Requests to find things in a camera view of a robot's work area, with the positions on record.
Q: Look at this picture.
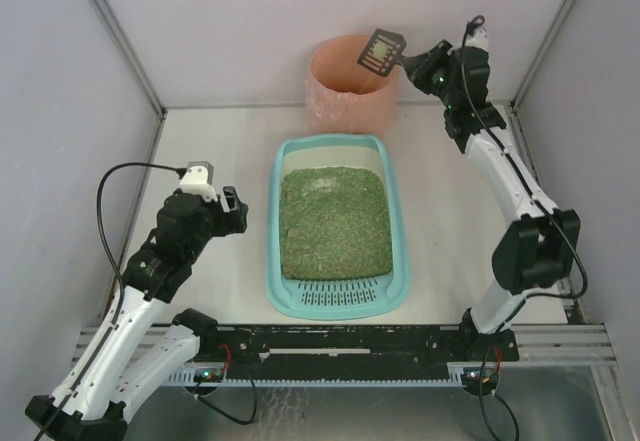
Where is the black litter scoop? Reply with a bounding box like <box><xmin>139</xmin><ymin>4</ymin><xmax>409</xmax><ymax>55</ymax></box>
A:
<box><xmin>357</xmin><ymin>29</ymin><xmax>415</xmax><ymax>78</ymax></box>

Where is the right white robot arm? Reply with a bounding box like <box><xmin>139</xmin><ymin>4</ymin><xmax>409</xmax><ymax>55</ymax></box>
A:
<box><xmin>400</xmin><ymin>40</ymin><xmax>584</xmax><ymax>360</ymax></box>

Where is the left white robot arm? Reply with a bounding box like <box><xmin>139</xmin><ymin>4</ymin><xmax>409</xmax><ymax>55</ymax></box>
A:
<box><xmin>25</xmin><ymin>186</ymin><xmax>248</xmax><ymax>440</ymax></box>

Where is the beige litter clump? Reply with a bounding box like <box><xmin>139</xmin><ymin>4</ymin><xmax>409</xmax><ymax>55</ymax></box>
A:
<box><xmin>371</xmin><ymin>41</ymin><xmax>389</xmax><ymax>60</ymax></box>

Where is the green cat litter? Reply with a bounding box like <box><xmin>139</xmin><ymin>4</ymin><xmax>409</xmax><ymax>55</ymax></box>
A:
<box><xmin>279</xmin><ymin>167</ymin><xmax>393</xmax><ymax>281</ymax></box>

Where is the teal plastic litter box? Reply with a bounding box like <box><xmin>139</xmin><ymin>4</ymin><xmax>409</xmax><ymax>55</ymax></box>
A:
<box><xmin>265</xmin><ymin>134</ymin><xmax>411</xmax><ymax>321</ymax></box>

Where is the pink lined trash bin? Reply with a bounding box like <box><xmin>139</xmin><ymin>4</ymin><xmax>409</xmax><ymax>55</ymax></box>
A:
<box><xmin>306</xmin><ymin>35</ymin><xmax>400</xmax><ymax>138</ymax></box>

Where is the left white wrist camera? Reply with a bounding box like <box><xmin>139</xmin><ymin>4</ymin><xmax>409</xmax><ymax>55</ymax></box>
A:
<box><xmin>179</xmin><ymin>161</ymin><xmax>218</xmax><ymax>202</ymax></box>

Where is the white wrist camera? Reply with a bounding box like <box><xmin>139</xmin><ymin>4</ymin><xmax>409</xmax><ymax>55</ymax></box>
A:
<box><xmin>179</xmin><ymin>161</ymin><xmax>218</xmax><ymax>202</ymax></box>
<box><xmin>465</xmin><ymin>26</ymin><xmax>489</xmax><ymax>52</ymax></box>

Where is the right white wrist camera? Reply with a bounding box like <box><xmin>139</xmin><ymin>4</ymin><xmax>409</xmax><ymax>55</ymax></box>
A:
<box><xmin>465</xmin><ymin>26</ymin><xmax>489</xmax><ymax>52</ymax></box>

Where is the left black camera cable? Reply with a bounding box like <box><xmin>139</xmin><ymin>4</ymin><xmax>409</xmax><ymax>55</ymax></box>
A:
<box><xmin>34</xmin><ymin>162</ymin><xmax>184</xmax><ymax>441</ymax></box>

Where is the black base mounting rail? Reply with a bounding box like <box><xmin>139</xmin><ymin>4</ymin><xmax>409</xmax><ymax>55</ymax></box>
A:
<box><xmin>186</xmin><ymin>324</ymin><xmax>519</xmax><ymax>380</ymax></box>

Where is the white slotted cable duct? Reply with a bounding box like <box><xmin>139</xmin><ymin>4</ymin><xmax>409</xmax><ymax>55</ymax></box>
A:
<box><xmin>163</xmin><ymin>367</ymin><xmax>480</xmax><ymax>389</ymax></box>

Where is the left base power cable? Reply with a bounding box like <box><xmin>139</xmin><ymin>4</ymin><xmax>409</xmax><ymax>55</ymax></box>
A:
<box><xmin>192</xmin><ymin>343</ymin><xmax>259</xmax><ymax>426</ymax></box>

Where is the base power cable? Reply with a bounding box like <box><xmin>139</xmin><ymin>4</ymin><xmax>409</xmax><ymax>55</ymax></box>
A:
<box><xmin>462</xmin><ymin>340</ymin><xmax>521</xmax><ymax>441</ymax></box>
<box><xmin>192</xmin><ymin>343</ymin><xmax>259</xmax><ymax>426</ymax></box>

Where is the right base power cable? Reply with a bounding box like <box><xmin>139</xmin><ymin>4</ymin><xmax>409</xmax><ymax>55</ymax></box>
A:
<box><xmin>462</xmin><ymin>340</ymin><xmax>521</xmax><ymax>441</ymax></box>

